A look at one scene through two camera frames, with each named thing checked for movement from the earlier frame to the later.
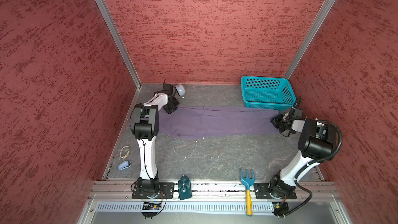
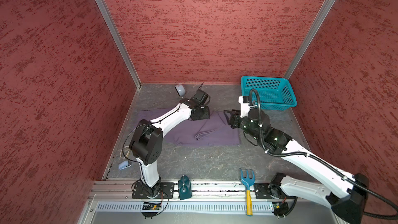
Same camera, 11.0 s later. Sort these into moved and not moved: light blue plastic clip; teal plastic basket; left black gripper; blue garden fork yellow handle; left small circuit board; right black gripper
Moved: left black gripper; right black gripper
Not moved: light blue plastic clip; left small circuit board; blue garden fork yellow handle; teal plastic basket
